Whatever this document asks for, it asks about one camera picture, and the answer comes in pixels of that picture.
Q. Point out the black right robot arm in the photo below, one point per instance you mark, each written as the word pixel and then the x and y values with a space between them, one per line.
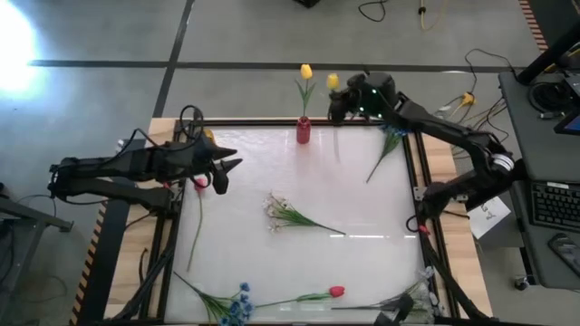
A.
pixel 453 129

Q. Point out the black plate with striped edge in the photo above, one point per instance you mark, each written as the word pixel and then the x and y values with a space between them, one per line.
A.
pixel 106 271

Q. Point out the grey desk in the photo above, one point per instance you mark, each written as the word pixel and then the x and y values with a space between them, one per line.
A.
pixel 525 136

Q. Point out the white paper sheet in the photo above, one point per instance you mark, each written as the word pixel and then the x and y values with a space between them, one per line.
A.
pixel 491 217

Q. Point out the black caster wheel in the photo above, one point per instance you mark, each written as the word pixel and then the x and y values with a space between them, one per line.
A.
pixel 522 284

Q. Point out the dark mat with striped edge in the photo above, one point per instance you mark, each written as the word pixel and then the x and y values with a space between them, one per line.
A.
pixel 557 18

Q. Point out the yellow glass vase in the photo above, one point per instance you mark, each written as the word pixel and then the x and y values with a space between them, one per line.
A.
pixel 209 134

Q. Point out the tablet with blue screen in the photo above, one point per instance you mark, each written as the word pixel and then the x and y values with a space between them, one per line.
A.
pixel 572 122

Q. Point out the red glass vase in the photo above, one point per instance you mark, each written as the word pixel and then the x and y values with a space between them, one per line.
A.
pixel 303 133

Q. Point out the black keyboard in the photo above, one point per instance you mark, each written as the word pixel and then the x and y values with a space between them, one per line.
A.
pixel 555 206

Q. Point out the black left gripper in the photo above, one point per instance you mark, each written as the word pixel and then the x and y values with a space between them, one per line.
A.
pixel 195 158

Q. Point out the black diagonal beam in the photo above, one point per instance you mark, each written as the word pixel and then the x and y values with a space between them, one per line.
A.
pixel 550 54

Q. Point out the black elongated object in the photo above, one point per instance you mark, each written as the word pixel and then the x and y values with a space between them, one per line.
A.
pixel 401 305

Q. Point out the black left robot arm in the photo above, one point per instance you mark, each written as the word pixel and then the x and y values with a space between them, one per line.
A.
pixel 113 165

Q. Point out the grey metal stand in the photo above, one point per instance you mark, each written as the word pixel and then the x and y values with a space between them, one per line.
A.
pixel 27 217

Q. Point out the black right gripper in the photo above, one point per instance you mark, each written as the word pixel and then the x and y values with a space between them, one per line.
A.
pixel 376 93

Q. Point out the black metal table frame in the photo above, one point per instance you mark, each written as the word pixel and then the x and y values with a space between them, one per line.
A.
pixel 254 122

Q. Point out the red artificial tulip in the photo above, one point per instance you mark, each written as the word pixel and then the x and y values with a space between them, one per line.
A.
pixel 336 291
pixel 200 184

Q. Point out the white artificial flower bunch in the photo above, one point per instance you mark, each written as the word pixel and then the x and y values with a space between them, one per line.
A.
pixel 294 218
pixel 426 273

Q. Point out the blue artificial flower bunch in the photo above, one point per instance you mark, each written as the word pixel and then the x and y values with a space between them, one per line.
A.
pixel 390 144
pixel 235 308

